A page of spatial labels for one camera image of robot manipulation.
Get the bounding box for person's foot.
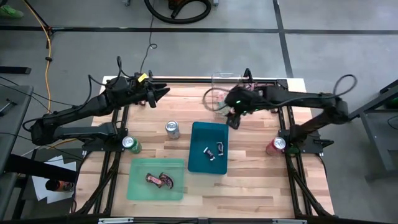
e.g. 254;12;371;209
0;4;24;19

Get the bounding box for black flat floor bar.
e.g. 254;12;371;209
0;66;32;75

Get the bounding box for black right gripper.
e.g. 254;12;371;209
225;86;259;130

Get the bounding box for silver soda can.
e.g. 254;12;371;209
165;120;181;140

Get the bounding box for orange and black bottle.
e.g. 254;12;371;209
45;179;75;193

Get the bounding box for black vacuum hose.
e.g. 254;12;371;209
143;0;213;25

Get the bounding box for silver metal bracket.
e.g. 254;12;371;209
98;217;134;224
272;218;308;224

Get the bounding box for red soda can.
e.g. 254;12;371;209
266;136;287;156

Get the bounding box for yellow extension cord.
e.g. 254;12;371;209
23;0;78;150

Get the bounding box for clear plastic container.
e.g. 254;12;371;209
211;72;248;121

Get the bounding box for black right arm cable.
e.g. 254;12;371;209
332;73;358;98

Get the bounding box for black aluminium table frame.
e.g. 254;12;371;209
70;76;336;224

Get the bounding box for black table leg beam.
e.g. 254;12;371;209
4;154;78;184

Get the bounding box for thin black floor cable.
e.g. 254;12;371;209
138;0;159;77

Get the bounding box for white paper sheets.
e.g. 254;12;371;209
30;155;77;205

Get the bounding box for black tripod leg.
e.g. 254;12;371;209
23;0;65;35

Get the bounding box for grey metal stand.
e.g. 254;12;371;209
348;79;398;181

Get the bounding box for green soda can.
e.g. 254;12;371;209
121;135;143;155

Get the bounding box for dark teal plastic bin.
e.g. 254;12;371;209
187;121;229;175

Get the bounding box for grey side table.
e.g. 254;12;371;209
0;83;34;218

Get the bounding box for light green plastic bin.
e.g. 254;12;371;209
126;157;186;202

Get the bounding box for metal hand tool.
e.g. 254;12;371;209
0;98;18;118

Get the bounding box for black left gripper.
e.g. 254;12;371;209
119;74;171;109

